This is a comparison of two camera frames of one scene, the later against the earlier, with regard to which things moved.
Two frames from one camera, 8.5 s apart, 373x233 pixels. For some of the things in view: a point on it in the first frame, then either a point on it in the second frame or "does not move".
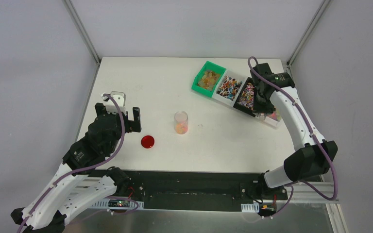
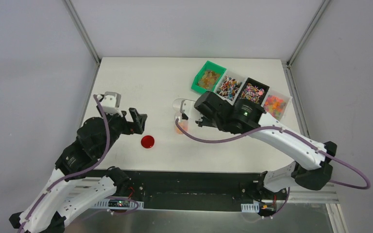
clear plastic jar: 181,123 does not move
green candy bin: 207,79 does not move
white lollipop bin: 229,88 does not move
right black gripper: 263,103 → 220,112
